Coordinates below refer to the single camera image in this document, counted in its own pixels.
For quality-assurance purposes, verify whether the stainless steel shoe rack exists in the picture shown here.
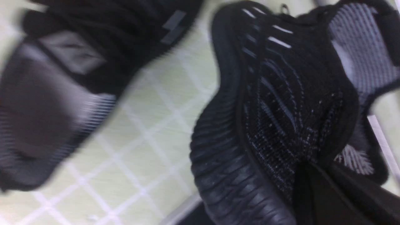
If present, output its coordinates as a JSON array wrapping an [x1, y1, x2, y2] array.
[[159, 115, 399, 225]]

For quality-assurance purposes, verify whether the black knit sneaker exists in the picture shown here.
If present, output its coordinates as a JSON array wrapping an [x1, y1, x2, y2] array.
[[190, 0, 399, 225], [1, 0, 204, 192]]

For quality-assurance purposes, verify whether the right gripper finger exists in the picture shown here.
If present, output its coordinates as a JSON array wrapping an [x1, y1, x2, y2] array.
[[292, 163, 400, 225]]

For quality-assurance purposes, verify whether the green checkered tablecloth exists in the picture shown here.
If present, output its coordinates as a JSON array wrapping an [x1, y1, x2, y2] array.
[[0, 0, 400, 225]]

